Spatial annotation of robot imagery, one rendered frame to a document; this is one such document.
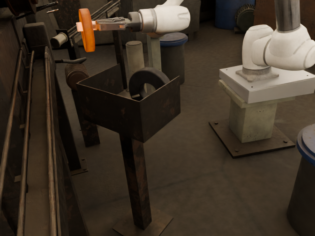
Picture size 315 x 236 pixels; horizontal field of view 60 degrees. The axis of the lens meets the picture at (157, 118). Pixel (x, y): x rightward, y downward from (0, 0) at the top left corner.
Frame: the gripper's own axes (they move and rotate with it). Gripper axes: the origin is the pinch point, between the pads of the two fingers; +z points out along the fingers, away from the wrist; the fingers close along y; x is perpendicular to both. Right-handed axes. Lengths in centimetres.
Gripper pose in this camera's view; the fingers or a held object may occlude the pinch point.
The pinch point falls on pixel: (86, 25)
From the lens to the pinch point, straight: 110.1
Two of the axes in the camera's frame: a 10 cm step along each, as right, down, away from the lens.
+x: -0.2, -8.6, -5.0
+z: -9.4, 1.8, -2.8
